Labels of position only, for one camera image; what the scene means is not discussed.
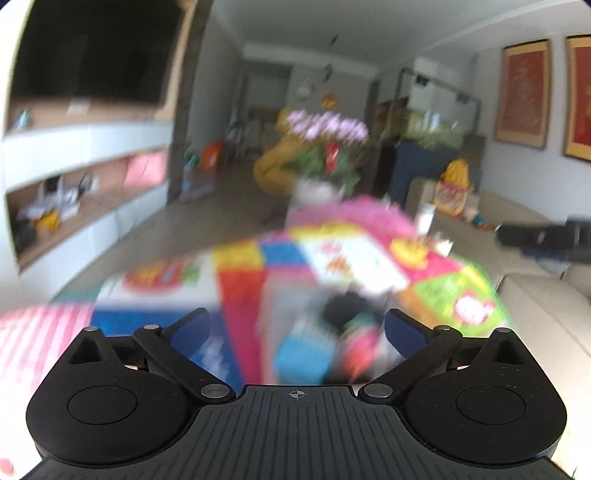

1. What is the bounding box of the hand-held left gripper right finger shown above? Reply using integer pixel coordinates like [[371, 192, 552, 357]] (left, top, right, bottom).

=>
[[360, 308, 525, 402]]

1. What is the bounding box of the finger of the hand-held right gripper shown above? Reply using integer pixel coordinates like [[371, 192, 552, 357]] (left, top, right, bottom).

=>
[[495, 222, 566, 254]]

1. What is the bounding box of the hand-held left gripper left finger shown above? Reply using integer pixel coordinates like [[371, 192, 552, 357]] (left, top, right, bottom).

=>
[[69, 308, 234, 402]]

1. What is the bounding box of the pink and red toy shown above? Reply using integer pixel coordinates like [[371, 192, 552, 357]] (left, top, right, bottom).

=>
[[341, 323, 395, 377]]

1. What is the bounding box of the blue box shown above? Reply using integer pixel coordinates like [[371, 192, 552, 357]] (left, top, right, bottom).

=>
[[273, 318, 345, 385]]

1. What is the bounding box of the printed blanket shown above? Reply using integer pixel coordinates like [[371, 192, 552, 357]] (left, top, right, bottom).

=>
[[0, 196, 514, 480]]

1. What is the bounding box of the yellow plush toy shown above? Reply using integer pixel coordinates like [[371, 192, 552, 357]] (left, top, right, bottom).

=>
[[435, 158, 477, 219]]

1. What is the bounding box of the beige sofa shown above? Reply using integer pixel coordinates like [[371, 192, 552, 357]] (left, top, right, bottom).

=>
[[406, 178, 591, 467]]

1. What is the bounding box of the dark blue cabinet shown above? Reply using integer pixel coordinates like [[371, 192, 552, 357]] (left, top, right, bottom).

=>
[[389, 137, 465, 200]]

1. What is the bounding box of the large red framed picture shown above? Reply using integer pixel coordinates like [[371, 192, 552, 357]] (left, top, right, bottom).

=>
[[493, 39, 553, 149]]

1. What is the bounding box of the fish tank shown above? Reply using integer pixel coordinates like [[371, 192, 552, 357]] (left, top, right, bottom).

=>
[[399, 68, 483, 149]]

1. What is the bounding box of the pink bag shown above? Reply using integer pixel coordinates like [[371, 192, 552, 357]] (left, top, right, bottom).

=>
[[121, 151, 168, 186]]

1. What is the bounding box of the orange item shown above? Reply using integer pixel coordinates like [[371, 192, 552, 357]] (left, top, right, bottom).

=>
[[202, 142, 226, 171]]

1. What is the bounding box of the yellow item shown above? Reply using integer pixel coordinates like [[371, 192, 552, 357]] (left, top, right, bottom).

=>
[[36, 210, 64, 235]]

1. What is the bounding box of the yellow chair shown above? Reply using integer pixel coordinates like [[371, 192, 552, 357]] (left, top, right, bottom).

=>
[[253, 138, 303, 195]]

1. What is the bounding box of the white router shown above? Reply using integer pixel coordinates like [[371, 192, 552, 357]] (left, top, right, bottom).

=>
[[41, 175, 80, 210]]

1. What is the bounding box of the pink flower plant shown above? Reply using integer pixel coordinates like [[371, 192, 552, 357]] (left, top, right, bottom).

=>
[[276, 108, 371, 208]]

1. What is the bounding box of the white shelf unit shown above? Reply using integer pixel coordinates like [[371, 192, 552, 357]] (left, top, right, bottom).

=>
[[0, 0, 204, 278]]

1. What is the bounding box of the black television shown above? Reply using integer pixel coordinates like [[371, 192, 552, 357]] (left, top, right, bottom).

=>
[[10, 0, 186, 109]]

